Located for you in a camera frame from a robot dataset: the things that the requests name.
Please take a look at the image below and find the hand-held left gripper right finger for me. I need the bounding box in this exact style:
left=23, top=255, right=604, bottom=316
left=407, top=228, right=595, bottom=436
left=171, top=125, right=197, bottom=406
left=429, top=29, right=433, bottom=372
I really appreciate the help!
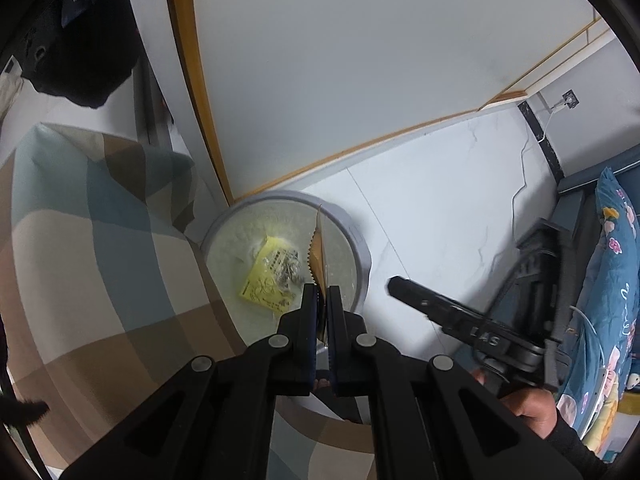
left=327, top=285, right=583, bottom=480

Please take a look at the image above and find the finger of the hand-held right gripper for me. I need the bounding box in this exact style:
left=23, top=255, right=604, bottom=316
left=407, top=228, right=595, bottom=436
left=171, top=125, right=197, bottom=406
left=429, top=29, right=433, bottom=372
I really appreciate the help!
left=387, top=275, right=543, bottom=361

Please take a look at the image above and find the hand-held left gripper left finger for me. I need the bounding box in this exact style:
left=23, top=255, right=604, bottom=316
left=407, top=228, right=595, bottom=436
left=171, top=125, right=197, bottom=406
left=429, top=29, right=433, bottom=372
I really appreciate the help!
left=60, top=284, right=321, bottom=480

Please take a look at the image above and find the yellow bread bag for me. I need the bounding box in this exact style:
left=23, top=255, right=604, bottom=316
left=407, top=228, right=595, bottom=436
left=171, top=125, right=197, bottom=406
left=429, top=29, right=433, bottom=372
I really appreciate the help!
left=240, top=235, right=306, bottom=316

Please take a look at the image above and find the gold sachet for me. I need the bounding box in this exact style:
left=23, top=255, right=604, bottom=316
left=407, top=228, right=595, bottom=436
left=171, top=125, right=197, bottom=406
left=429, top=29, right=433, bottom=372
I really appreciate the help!
left=309, top=203, right=331, bottom=346

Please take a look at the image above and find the grey trash bin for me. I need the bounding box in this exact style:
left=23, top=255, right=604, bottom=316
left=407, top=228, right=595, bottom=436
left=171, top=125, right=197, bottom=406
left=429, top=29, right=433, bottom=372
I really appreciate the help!
left=200, top=191, right=373, bottom=348

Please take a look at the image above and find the person's right forearm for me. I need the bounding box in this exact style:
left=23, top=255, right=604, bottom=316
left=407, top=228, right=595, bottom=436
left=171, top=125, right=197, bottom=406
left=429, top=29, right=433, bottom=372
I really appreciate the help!
left=542, top=410, right=608, bottom=480

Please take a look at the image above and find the person's right hand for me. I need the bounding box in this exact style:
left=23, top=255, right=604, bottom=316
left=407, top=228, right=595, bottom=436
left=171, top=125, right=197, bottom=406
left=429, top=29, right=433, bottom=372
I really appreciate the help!
left=472, top=367, right=558, bottom=441

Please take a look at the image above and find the floral bedding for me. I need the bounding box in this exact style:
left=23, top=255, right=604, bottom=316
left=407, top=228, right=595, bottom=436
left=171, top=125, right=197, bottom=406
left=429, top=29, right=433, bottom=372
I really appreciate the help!
left=555, top=167, right=640, bottom=461

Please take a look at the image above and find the checkered tablecloth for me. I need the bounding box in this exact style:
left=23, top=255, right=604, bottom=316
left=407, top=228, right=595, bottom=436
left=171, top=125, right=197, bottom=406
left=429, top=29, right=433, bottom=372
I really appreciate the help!
left=0, top=122, right=376, bottom=480

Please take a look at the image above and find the white wardrobe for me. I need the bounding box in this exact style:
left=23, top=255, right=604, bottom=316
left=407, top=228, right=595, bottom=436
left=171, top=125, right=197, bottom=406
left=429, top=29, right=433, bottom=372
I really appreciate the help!
left=162, top=0, right=608, bottom=206

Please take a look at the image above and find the dark fuzzy cloth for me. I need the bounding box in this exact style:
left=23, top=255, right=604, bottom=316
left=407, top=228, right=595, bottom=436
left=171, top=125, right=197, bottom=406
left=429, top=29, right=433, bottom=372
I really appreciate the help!
left=0, top=395, right=51, bottom=428

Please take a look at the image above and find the black hanging coat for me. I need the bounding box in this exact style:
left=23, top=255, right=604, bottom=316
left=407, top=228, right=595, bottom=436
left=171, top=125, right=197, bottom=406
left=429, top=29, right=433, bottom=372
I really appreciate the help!
left=0, top=0, right=143, bottom=110

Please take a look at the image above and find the white cable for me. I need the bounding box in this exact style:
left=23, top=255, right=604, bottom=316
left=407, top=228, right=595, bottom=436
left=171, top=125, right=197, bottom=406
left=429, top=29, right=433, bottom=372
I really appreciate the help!
left=480, top=102, right=563, bottom=306

